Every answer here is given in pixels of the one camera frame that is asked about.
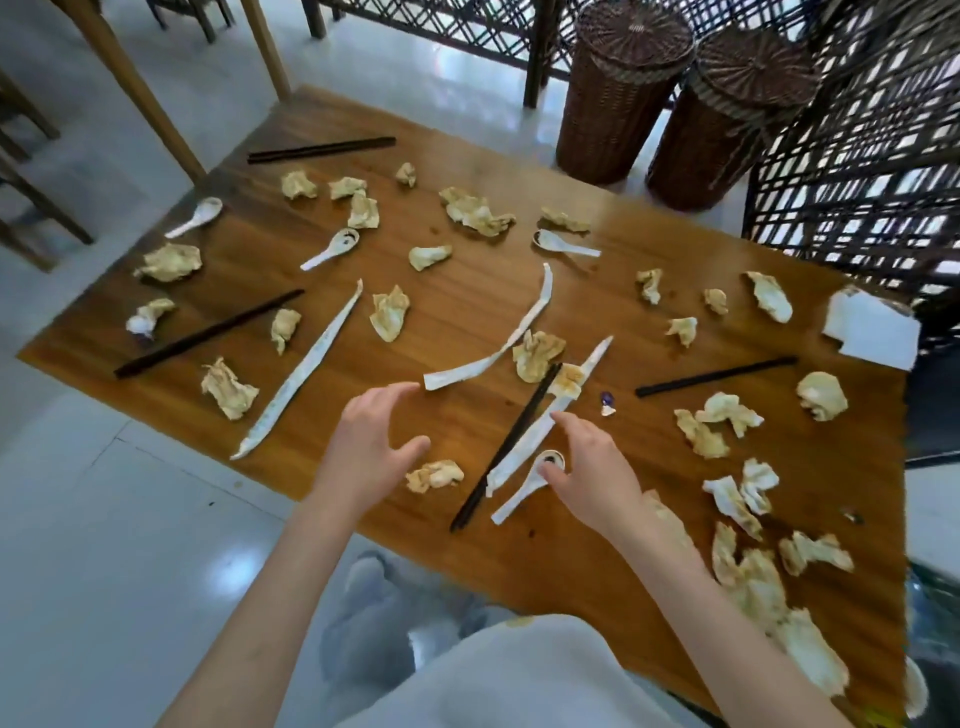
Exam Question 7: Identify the dark wooden stool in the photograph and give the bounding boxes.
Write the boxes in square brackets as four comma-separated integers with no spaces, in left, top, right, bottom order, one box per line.
[0,71,95,273]
[146,0,238,45]

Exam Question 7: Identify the person's right hand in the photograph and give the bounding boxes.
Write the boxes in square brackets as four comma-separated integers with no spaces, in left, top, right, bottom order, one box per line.
[539,410,654,545]

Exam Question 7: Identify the grey blue pillar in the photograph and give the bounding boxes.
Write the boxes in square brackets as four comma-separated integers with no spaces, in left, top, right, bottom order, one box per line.
[903,329,960,470]

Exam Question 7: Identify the brown wicker lidded basket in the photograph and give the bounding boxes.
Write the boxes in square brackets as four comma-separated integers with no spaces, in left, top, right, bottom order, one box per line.
[644,26,823,213]
[554,0,697,187]

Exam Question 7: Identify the light wooden table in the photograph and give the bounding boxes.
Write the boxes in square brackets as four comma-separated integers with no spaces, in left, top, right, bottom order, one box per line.
[52,0,292,185]

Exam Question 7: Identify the person's left hand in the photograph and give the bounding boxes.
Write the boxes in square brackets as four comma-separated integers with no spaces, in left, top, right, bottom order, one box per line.
[311,382,433,519]

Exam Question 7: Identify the dark wooden lattice screen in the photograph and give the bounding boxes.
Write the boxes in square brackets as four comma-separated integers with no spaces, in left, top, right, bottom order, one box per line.
[299,0,826,110]
[742,0,960,354]

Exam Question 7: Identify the used napkins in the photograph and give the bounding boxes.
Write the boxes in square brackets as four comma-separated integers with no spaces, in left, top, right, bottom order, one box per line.
[125,161,856,699]

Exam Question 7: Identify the white paper napkin pack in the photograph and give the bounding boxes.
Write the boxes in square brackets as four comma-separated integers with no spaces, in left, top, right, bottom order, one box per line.
[821,284,922,374]

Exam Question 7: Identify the person's right forearm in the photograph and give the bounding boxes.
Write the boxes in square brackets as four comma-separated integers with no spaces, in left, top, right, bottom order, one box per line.
[614,509,856,728]

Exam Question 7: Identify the person's left forearm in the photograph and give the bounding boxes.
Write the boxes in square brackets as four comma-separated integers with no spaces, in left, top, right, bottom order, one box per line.
[157,494,376,728]

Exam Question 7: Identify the dark wooden table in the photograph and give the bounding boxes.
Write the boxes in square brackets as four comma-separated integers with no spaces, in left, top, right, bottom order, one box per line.
[18,83,913,725]

